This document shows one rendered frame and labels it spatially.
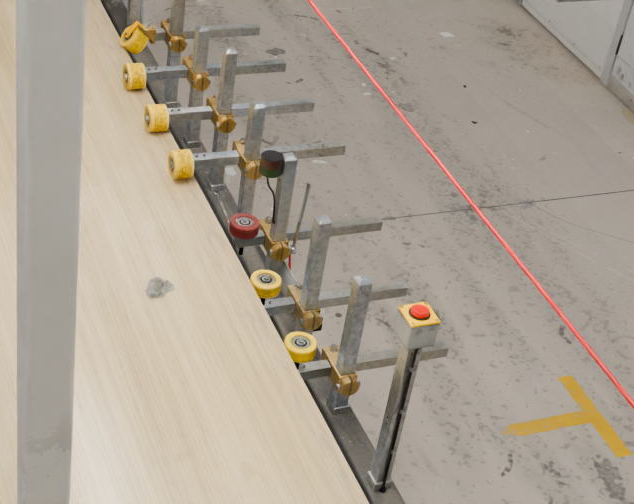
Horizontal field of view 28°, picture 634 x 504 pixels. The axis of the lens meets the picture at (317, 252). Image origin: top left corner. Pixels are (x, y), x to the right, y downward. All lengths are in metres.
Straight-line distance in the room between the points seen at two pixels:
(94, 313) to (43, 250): 1.89
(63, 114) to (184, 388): 1.83
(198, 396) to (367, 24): 4.05
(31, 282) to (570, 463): 3.23
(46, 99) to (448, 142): 4.72
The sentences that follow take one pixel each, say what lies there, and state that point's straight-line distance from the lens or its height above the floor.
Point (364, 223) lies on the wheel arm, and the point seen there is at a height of 0.86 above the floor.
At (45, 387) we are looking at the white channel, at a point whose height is 1.98.
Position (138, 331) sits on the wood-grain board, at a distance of 3.01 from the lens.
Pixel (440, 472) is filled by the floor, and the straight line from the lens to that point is 4.08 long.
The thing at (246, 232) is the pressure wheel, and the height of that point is 0.90.
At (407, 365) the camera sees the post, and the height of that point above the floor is 1.09.
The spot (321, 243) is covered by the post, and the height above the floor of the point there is 1.05.
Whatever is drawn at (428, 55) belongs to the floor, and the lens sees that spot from 6.45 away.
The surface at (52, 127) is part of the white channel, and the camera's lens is 1.09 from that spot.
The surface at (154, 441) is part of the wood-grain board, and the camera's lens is 2.75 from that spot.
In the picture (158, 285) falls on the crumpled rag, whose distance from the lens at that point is 3.13.
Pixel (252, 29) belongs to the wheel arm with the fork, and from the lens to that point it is 4.27.
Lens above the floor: 2.85
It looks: 36 degrees down
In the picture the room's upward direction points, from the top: 10 degrees clockwise
